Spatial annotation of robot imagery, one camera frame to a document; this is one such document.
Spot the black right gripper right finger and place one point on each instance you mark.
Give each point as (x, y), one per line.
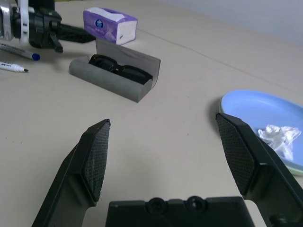
(248, 160)

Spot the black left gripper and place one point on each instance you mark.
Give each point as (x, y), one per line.
(40, 28)

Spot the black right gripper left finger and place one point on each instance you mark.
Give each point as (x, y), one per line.
(78, 170)

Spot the white tissue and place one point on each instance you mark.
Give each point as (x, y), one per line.
(277, 137)

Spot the blue plate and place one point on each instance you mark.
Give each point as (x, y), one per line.
(251, 106)

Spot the grey glasses case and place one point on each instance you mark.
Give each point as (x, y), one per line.
(106, 79)

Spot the black sunglasses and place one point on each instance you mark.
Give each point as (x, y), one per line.
(118, 68)

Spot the white marker with black tip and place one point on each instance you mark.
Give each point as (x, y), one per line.
(11, 67)

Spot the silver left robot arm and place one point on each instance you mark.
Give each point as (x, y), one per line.
(6, 21)

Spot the purple tissue box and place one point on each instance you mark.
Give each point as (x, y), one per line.
(106, 26)

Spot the white marker with blue cap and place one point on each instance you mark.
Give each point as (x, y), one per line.
(21, 52)

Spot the green plate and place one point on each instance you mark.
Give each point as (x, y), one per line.
(298, 172)

